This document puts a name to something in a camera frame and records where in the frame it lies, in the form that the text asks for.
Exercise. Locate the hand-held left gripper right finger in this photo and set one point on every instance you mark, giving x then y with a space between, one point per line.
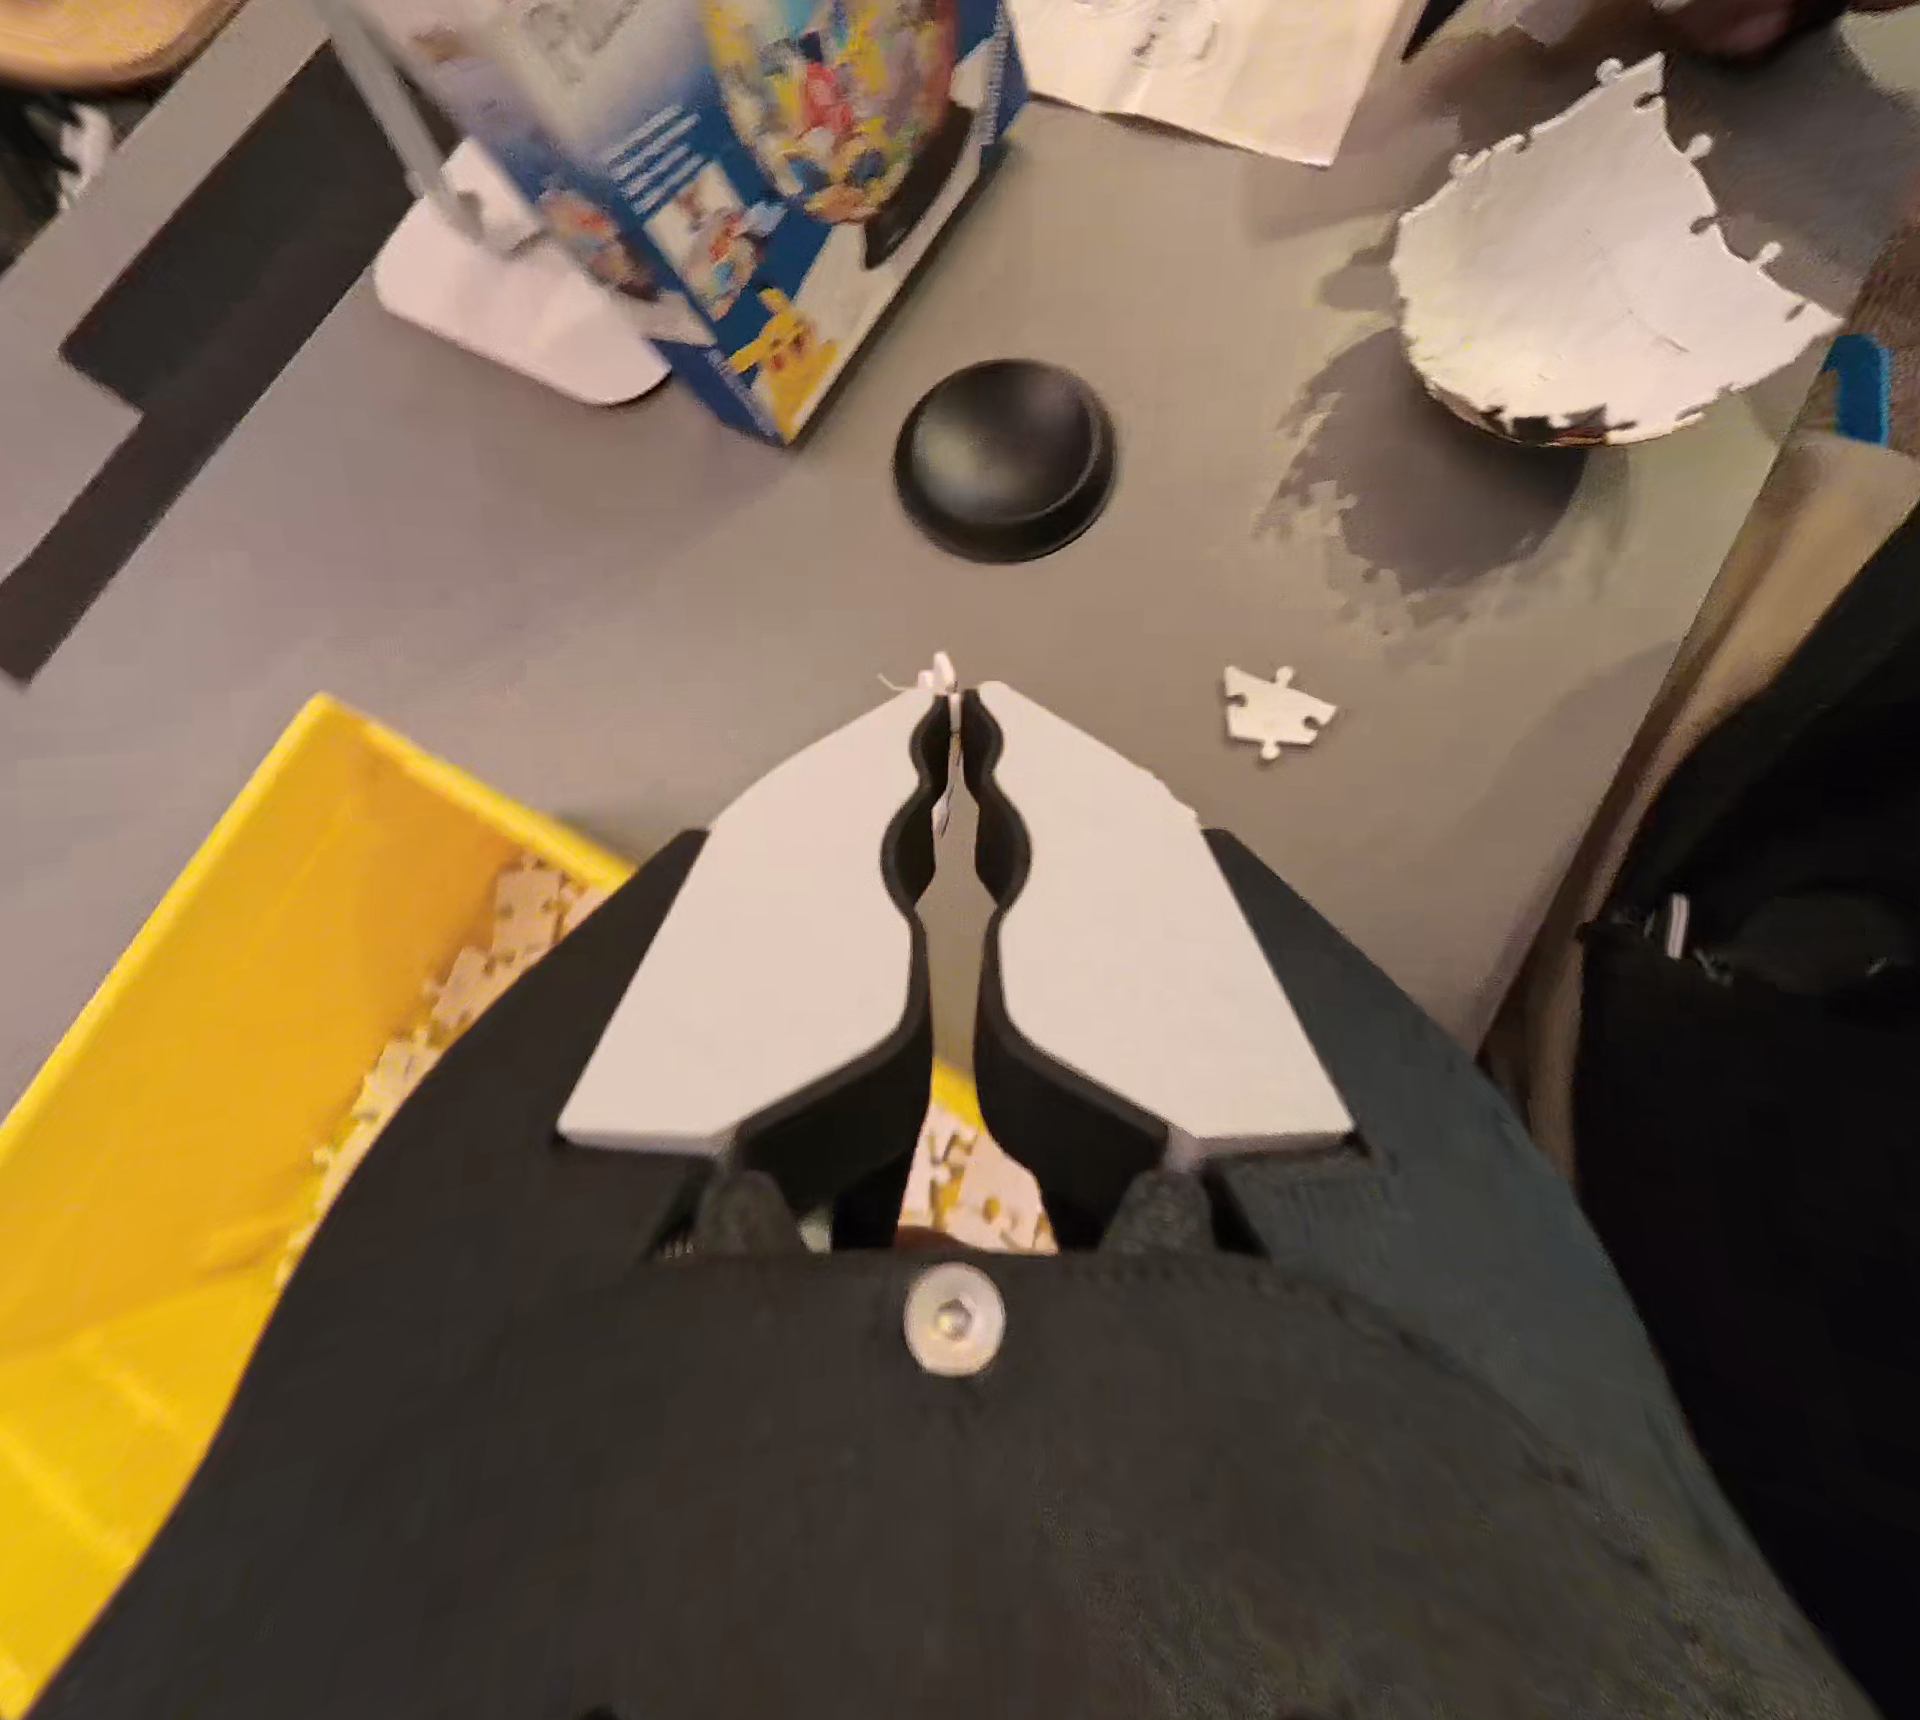
1155 984

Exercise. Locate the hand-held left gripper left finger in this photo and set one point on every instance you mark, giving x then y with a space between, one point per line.
750 971

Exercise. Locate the pile of white puzzle pieces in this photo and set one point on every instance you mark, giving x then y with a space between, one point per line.
495 941

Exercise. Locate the white puzzle piece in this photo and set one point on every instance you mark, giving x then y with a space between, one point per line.
942 679
1275 708

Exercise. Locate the half-built puzzle ball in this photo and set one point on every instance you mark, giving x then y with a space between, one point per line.
1574 281

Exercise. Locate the yellow plastic bin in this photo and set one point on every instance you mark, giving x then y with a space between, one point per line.
181 1075

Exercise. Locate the black round ball stand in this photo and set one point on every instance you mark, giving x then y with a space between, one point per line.
1004 461

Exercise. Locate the blue puzzle box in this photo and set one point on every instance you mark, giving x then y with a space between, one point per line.
631 101

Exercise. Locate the blue plastic part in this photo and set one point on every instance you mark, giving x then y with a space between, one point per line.
1861 385

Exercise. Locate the person's black jacket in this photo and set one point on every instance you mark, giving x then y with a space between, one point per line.
1770 1151

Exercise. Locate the black table mat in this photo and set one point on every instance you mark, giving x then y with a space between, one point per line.
181 400

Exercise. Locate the round wooden board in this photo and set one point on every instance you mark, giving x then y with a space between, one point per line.
105 25

